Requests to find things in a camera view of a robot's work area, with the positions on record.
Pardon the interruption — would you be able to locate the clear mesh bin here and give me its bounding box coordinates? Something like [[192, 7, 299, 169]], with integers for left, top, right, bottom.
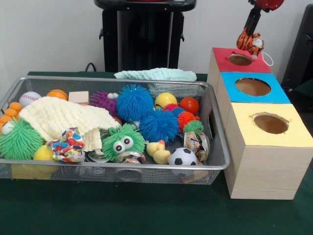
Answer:
[[0, 76, 230, 185]]

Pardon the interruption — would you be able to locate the multicoloured patterned cloth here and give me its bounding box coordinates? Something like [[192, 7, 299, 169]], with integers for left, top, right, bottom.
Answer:
[[47, 128, 88, 162]]

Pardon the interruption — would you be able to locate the wooden box with three holes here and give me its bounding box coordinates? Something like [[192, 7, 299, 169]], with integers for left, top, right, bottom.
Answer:
[[207, 47, 313, 200]]

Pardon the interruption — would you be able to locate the green spiky ball with face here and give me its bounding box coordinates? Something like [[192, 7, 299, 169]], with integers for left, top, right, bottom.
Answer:
[[102, 123, 146, 162]]

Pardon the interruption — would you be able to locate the orange striped plush tiger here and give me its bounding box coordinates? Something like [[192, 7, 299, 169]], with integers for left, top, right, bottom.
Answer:
[[237, 28, 274, 67]]

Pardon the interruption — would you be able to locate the small orange basketball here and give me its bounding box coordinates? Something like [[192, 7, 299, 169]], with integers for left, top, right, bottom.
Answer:
[[46, 89, 68, 100]]

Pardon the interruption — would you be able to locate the yellow plush toy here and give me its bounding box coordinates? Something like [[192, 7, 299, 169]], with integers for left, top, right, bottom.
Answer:
[[146, 141, 171, 165]]

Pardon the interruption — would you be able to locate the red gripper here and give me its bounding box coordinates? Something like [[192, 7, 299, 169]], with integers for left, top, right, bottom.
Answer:
[[244, 0, 285, 36]]

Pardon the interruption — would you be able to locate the purple spiky ball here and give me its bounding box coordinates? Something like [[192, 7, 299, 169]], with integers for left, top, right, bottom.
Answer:
[[89, 91, 118, 117]]

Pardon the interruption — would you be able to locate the dark green tablecloth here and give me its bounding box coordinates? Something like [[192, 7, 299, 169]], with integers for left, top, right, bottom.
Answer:
[[0, 71, 313, 235]]

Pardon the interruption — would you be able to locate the small soccer ball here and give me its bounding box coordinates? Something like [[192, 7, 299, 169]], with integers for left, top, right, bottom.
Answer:
[[168, 147, 198, 167]]

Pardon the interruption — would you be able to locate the black chair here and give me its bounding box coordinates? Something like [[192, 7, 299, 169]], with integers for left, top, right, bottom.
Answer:
[[281, 5, 313, 98]]

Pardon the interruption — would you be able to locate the cream waffle cloth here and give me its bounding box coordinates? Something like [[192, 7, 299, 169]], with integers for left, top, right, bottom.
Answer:
[[19, 96, 118, 151]]

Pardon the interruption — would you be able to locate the red ball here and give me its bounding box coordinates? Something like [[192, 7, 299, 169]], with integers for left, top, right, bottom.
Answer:
[[179, 97, 200, 115]]

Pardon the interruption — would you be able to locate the mint green cloth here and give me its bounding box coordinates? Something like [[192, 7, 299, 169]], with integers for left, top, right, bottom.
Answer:
[[114, 68, 197, 83]]

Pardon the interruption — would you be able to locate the yellow-green ball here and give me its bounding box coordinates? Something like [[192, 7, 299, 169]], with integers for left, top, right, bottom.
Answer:
[[155, 92, 178, 109]]

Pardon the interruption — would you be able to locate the white baseball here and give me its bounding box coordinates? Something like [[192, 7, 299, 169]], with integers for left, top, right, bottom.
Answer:
[[20, 92, 42, 107]]

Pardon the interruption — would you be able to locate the large blue spiky ball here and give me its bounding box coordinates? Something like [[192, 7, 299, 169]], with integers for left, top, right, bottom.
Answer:
[[139, 109, 180, 143]]

